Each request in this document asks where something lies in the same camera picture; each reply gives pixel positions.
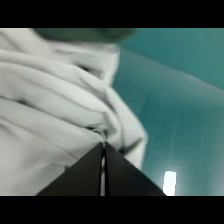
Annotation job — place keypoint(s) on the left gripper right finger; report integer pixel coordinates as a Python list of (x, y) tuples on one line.
[(130, 181)]

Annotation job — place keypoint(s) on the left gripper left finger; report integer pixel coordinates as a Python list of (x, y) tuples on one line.
[(81, 180)]

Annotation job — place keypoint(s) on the white shirt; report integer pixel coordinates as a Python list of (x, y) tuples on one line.
[(50, 110)]

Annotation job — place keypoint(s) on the dark green garment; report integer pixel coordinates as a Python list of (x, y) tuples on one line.
[(83, 33)]

